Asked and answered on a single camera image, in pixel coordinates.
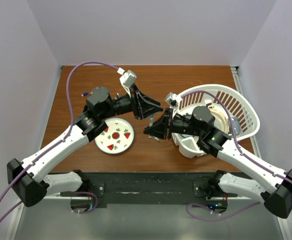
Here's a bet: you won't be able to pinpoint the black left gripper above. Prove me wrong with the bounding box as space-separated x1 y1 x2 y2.
100 83 163 120

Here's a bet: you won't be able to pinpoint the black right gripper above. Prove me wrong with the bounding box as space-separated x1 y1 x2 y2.
144 107 203 141

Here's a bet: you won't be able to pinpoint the white pen with printed text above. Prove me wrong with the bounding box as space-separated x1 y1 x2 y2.
149 115 154 127

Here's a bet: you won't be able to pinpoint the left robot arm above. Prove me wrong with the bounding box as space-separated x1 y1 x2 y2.
7 84 163 207

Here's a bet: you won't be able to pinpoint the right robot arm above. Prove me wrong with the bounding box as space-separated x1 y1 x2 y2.
144 106 292 219

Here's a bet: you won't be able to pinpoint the watermelon pattern plate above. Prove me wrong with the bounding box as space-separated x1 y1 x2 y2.
94 117 135 155

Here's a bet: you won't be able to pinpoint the beige stacked plates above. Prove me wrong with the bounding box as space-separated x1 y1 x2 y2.
208 107 229 134

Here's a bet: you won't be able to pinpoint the grey cup in basket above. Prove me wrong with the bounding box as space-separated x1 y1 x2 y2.
231 116 241 136

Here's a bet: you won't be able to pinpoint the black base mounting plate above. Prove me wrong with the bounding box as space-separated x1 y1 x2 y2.
86 172 223 208

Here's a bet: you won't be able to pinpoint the white plastic basket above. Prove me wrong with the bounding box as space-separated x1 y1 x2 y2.
170 84 261 159

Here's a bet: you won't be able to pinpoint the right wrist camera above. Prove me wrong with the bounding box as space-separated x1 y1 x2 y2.
165 92 182 108

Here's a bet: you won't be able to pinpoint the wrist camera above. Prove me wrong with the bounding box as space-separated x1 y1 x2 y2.
119 70 137 97
165 92 182 108

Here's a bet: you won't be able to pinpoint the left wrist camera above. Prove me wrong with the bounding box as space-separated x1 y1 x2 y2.
119 70 137 97

